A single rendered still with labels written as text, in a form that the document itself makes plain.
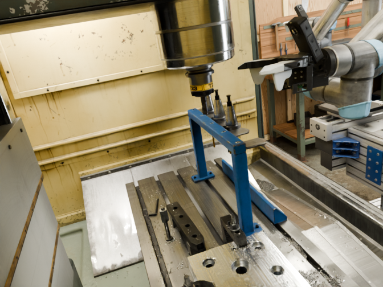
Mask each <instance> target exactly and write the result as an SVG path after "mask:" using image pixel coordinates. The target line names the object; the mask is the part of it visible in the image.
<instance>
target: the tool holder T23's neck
mask: <svg viewBox="0 0 383 287"><path fill-rule="evenodd" d="M212 81H213V80H212V75H208V76H203V77H194V78H189V83H190V85H204V84H208V83H211V82H212ZM212 88H213V87H212ZM212 88H210V89H212ZM210 89H207V90H204V91H208V90H210ZM192 92H203V91H192Z"/></svg>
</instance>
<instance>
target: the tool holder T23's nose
mask: <svg viewBox="0 0 383 287"><path fill-rule="evenodd" d="M212 93H214V88H212V89H210V90H208V91H203V92H192V91H191V95H192V96H195V97H204V96H208V95H210V94H212Z"/></svg>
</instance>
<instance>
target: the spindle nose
mask: <svg viewBox="0 0 383 287"><path fill-rule="evenodd" d="M149 8H150V14H151V17H152V23H153V29H154V32H155V38H156V45H157V51H158V57H159V59H160V60H161V66H162V67H163V68H165V69H186V68H195V67H202V66H206V65H212V64H217V63H221V62H224V61H227V60H230V59H232V58H233V57H234V55H235V51H234V47H235V41H234V30H233V22H232V11H231V0H176V1H171V2H165V3H160V4H157V5H153V6H150V7H149Z"/></svg>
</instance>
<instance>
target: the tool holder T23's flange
mask: <svg viewBox="0 0 383 287"><path fill-rule="evenodd" d="M212 66H213V64H212V65H206V66H202V67H195V68H186V69H185V70H186V71H187V73H185V75H186V77H188V78H194V77H203V76H208V75H211V74H213V73H214V69H212V68H211V67H212Z"/></svg>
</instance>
